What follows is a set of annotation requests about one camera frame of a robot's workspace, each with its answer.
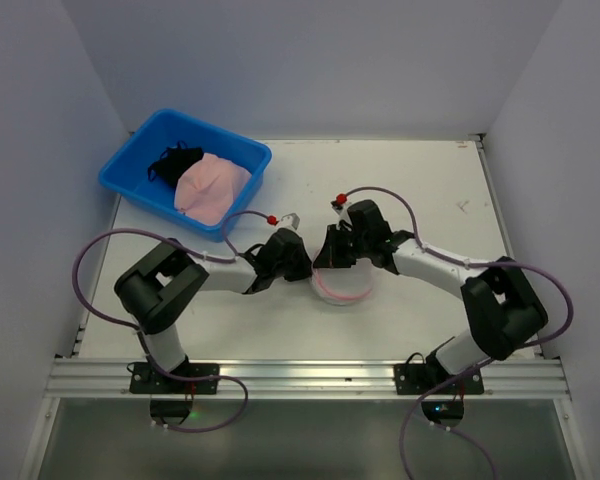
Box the white mesh laundry bag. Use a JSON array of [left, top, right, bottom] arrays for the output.
[[311, 259, 374, 306]]

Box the pink bra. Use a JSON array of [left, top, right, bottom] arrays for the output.
[[174, 153, 251, 226]]

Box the black bra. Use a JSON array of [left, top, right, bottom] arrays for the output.
[[147, 141, 204, 190]]

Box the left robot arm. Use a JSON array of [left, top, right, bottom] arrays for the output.
[[114, 227, 312, 379]]

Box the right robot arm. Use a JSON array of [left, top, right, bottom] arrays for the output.
[[313, 195, 548, 389]]

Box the blue plastic bin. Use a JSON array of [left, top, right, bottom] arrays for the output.
[[99, 109, 272, 243]]

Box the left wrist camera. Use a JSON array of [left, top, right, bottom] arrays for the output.
[[266, 213, 300, 233]]

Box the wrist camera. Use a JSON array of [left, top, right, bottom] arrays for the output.
[[331, 193, 351, 223], [266, 213, 300, 233]]

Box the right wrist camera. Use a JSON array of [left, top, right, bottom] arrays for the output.
[[331, 193, 351, 223]]

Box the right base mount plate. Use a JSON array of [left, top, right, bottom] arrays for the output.
[[393, 352, 433, 396]]

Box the base mount plate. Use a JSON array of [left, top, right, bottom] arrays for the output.
[[126, 362, 220, 395], [393, 352, 433, 396]]

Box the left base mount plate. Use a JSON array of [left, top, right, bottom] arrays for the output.
[[126, 362, 220, 395]]

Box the aluminium rail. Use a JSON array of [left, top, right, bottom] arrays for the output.
[[44, 358, 570, 400]]

